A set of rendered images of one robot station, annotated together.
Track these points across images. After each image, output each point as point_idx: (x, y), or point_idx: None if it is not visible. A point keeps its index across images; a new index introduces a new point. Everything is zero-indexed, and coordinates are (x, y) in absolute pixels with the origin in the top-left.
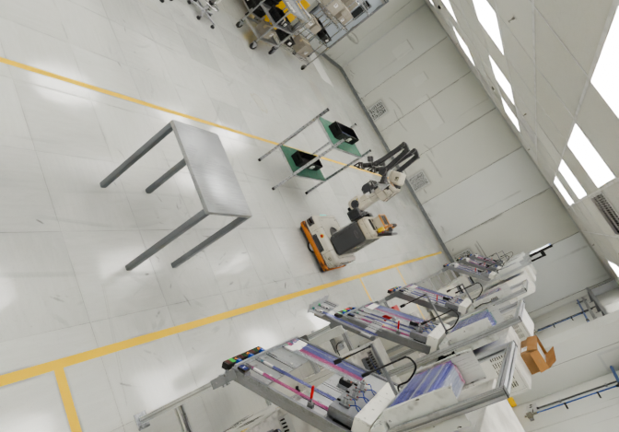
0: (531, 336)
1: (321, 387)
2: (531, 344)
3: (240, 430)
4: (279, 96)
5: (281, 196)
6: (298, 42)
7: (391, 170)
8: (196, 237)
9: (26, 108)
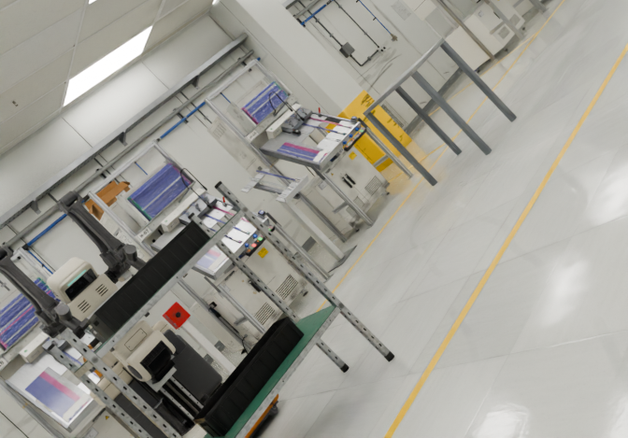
0: (96, 206)
1: (310, 130)
2: (114, 191)
3: (352, 164)
4: None
5: (323, 390)
6: None
7: (89, 262)
8: (430, 204)
9: (594, 51)
